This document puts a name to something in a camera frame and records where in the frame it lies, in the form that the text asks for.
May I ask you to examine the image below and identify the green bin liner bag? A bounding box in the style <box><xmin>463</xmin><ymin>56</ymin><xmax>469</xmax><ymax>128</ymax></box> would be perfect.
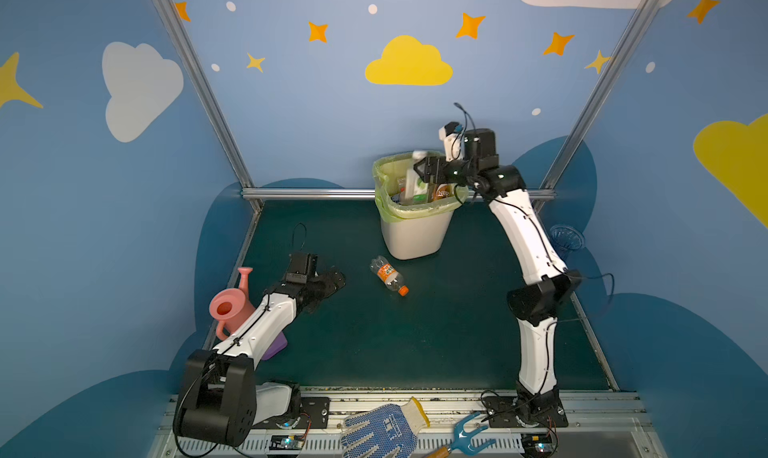
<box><xmin>372</xmin><ymin>152</ymin><xmax>469</xmax><ymax>224</ymax></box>

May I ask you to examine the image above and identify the teal garden hand fork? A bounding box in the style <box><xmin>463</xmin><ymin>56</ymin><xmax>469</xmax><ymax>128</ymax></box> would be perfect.
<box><xmin>426</xmin><ymin>412</ymin><xmax>497</xmax><ymax>458</ymax></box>

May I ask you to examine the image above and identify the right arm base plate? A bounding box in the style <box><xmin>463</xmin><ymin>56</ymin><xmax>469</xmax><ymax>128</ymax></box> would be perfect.
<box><xmin>480</xmin><ymin>392</ymin><xmax>569</xmax><ymax>428</ymax></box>

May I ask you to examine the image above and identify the left controller board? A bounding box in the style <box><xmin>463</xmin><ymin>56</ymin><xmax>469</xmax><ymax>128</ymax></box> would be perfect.
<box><xmin>268</xmin><ymin>435</ymin><xmax>305</xmax><ymax>452</ymax></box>

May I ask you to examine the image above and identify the blue dotted work glove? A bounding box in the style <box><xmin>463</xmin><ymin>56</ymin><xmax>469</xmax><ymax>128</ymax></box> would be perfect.
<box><xmin>341</xmin><ymin>398</ymin><xmax>430</xmax><ymax>458</ymax></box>

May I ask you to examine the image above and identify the aluminium frame rail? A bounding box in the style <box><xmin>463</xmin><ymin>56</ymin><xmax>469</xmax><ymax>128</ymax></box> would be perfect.
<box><xmin>241</xmin><ymin>187</ymin><xmax>557</xmax><ymax>203</ymax></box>

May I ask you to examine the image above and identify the white plastic waste bin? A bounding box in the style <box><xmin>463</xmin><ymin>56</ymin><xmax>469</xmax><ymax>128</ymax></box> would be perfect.
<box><xmin>380</xmin><ymin>212</ymin><xmax>453</xmax><ymax>261</ymax></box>

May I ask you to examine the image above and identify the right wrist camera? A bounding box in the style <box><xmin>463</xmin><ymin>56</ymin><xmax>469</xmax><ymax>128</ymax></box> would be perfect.
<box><xmin>438</xmin><ymin>122</ymin><xmax>464</xmax><ymax>161</ymax></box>

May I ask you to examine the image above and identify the green white label bottle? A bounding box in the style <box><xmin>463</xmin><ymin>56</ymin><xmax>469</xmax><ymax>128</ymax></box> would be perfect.
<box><xmin>401</xmin><ymin>168</ymin><xmax>429</xmax><ymax>206</ymax></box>

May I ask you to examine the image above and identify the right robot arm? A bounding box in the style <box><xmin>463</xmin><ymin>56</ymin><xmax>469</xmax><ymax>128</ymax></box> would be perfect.
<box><xmin>413</xmin><ymin>122</ymin><xmax>583</xmax><ymax>412</ymax></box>

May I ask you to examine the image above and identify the pink watering can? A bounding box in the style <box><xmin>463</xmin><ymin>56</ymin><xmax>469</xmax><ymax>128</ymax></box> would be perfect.
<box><xmin>209</xmin><ymin>267</ymin><xmax>255</xmax><ymax>341</ymax></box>

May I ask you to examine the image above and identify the controller board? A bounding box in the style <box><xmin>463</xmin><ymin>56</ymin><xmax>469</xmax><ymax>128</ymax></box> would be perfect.
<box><xmin>521</xmin><ymin>434</ymin><xmax>558</xmax><ymax>458</ymax></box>
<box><xmin>268</xmin><ymin>435</ymin><xmax>305</xmax><ymax>452</ymax></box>

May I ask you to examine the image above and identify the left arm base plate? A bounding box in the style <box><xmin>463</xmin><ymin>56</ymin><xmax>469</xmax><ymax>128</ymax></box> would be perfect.
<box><xmin>252</xmin><ymin>397</ymin><xmax>331</xmax><ymax>430</ymax></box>

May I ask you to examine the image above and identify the brown Nescafe coffee bottle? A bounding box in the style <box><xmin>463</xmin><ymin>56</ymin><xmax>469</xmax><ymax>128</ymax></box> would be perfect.
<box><xmin>432</xmin><ymin>183</ymin><xmax>455</xmax><ymax>202</ymax></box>

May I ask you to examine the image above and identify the right controller board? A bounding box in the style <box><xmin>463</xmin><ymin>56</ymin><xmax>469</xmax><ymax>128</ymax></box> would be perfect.
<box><xmin>521</xmin><ymin>434</ymin><xmax>558</xmax><ymax>458</ymax></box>

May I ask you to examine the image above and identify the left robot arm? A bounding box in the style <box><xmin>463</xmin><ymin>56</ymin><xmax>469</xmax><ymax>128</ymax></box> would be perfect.
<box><xmin>172</xmin><ymin>252</ymin><xmax>346</xmax><ymax>447</ymax></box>

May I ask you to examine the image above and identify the purple pink toy shovel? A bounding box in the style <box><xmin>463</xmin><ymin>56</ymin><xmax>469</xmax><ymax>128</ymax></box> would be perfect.
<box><xmin>261</xmin><ymin>333</ymin><xmax>288</xmax><ymax>361</ymax></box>

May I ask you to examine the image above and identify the orange label clear bottle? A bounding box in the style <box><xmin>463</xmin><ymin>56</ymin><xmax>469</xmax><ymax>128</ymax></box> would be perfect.
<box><xmin>370</xmin><ymin>256</ymin><xmax>409</xmax><ymax>297</ymax></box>

